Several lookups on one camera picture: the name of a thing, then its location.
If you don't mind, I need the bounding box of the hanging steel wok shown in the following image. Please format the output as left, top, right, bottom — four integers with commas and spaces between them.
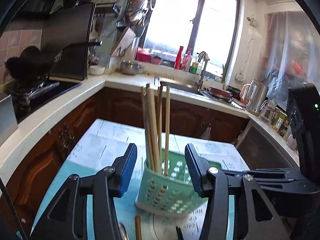
125, 0, 150, 25

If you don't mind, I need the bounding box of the black wok on stove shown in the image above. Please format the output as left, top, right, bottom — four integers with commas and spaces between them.
5, 40, 103, 83

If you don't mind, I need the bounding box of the green dish soap bottle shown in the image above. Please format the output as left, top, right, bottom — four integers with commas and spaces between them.
189, 58, 199, 74

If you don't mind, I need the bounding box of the green plastic utensil holder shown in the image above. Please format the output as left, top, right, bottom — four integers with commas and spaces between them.
135, 151, 207, 217

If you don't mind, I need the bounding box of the black range hood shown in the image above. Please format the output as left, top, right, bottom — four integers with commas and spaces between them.
41, 3, 95, 80

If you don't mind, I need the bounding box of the red bowl on sill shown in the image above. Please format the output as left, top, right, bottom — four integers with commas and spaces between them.
136, 47, 151, 62

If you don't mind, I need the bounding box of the steel kitchen sink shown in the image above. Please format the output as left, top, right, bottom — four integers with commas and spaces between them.
160, 81, 201, 95

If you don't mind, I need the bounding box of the wooden cutting board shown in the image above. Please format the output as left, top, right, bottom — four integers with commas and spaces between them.
110, 27, 136, 57

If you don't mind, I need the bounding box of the steel kitchen faucet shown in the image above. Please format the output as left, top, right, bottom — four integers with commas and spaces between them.
195, 51, 210, 90

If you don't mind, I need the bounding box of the steel electric kettle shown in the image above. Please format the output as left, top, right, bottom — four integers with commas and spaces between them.
240, 79, 268, 116

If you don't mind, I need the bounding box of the pink soap bottle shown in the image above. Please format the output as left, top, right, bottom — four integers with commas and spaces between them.
180, 48, 192, 72

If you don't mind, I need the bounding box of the red pan by sink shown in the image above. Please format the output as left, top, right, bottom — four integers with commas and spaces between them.
208, 87, 233, 99

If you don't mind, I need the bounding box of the steel fork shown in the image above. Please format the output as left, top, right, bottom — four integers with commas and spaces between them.
118, 222, 129, 240

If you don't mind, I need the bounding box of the brown chopstick red band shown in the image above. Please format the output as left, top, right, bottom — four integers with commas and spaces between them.
140, 87, 153, 170

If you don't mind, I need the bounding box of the bamboo chopstick plain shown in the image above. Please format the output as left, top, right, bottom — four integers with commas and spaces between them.
146, 83, 162, 174

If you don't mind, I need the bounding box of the glass pitcher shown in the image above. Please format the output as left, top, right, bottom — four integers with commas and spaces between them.
259, 99, 277, 124

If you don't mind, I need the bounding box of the red spray bottle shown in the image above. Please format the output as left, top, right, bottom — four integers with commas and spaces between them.
174, 46, 183, 69

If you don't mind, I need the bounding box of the black chopstick gold band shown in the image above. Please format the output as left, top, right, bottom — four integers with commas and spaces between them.
176, 226, 184, 240

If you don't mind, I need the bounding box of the white small bowl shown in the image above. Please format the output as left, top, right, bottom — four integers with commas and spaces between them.
88, 65, 105, 76

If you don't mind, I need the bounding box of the steel pot on counter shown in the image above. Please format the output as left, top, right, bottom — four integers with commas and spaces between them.
119, 60, 142, 75

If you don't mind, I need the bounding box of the built-in oven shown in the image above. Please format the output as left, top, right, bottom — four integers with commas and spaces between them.
236, 119, 299, 170

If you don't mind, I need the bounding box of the long plain wooden chopstick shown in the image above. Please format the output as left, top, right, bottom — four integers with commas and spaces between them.
164, 86, 170, 176

